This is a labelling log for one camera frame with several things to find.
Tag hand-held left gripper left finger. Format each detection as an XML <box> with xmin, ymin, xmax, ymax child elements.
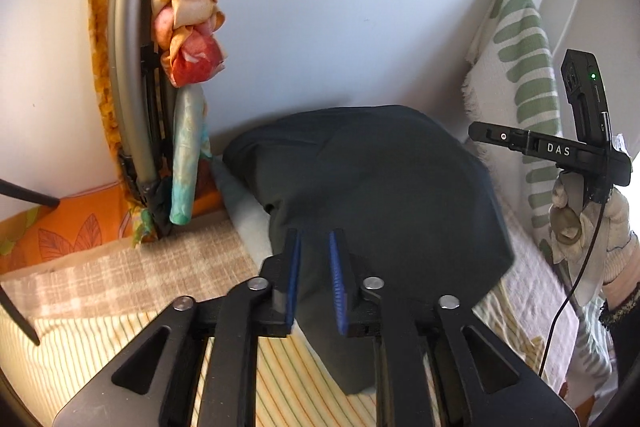
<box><xmin>52</xmin><ymin>228</ymin><xmax>302</xmax><ymax>427</ymax></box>

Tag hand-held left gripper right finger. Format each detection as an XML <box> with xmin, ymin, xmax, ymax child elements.
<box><xmin>327</xmin><ymin>228</ymin><xmax>576</xmax><ymax>427</ymax></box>

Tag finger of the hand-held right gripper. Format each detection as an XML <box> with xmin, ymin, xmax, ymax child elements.
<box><xmin>468</xmin><ymin>122</ymin><xmax>531</xmax><ymax>152</ymax></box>

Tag dark green pants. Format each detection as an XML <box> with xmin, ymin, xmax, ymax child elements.
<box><xmin>222</xmin><ymin>105</ymin><xmax>516</xmax><ymax>395</ymax></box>

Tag person's right hand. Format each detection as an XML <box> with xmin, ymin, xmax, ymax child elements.
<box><xmin>550</xmin><ymin>172</ymin><xmax>633</xmax><ymax>293</ymax></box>

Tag green striped pillow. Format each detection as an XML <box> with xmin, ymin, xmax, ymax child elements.
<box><xmin>462</xmin><ymin>0</ymin><xmax>566</xmax><ymax>258</ymax></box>

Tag white patterned bed sheet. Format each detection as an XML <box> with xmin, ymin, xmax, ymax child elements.
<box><xmin>472</xmin><ymin>197</ymin><xmax>618</xmax><ymax>427</ymax></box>

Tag teal cloth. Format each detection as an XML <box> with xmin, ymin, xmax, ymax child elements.
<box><xmin>169</xmin><ymin>84</ymin><xmax>213</xmax><ymax>225</ymax></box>

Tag checked bed sheet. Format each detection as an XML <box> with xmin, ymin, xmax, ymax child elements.
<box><xmin>0</xmin><ymin>219</ymin><xmax>273</xmax><ymax>325</ymax></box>

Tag orange patterned sheet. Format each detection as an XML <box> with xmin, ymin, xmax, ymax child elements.
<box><xmin>0</xmin><ymin>184</ymin><xmax>223</xmax><ymax>278</ymax></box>

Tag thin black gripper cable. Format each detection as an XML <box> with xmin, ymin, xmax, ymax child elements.
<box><xmin>537</xmin><ymin>187</ymin><xmax>610</xmax><ymax>376</ymax></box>

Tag folded grey metal frame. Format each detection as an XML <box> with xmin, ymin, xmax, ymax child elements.
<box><xmin>111</xmin><ymin>0</ymin><xmax>173</xmax><ymax>238</ymax></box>

